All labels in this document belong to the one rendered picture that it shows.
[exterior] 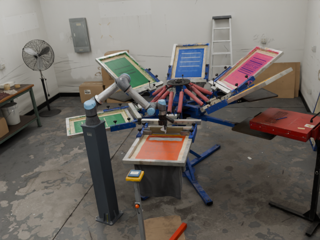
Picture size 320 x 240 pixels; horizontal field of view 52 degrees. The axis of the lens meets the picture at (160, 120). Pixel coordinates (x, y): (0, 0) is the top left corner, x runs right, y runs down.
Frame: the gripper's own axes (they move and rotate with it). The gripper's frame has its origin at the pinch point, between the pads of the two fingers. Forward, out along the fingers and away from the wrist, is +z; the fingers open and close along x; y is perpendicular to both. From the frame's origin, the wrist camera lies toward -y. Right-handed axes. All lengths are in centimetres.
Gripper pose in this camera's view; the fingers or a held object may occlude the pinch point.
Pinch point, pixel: (166, 131)
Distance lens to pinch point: 347.3
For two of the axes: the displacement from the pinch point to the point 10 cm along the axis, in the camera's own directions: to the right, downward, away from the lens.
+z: 0.9, 9.2, 3.8
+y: -9.7, -0.1, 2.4
